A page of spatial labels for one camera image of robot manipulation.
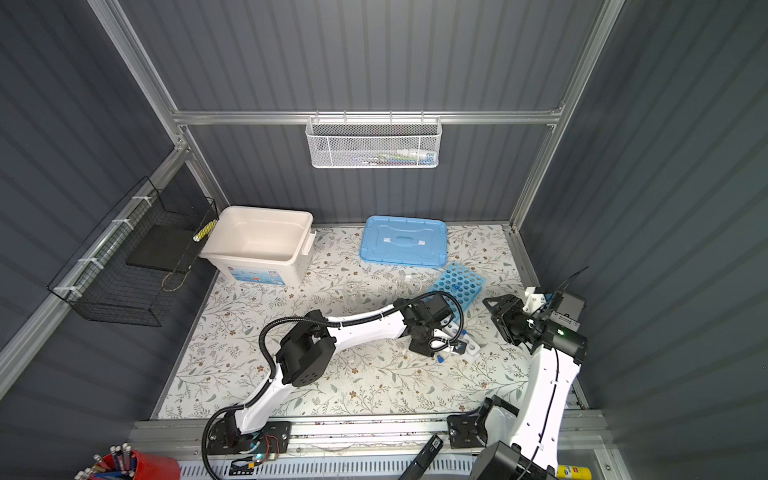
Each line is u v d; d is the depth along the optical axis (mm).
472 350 829
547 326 515
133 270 722
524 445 393
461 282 965
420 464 669
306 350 570
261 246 1132
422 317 682
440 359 866
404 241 1156
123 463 604
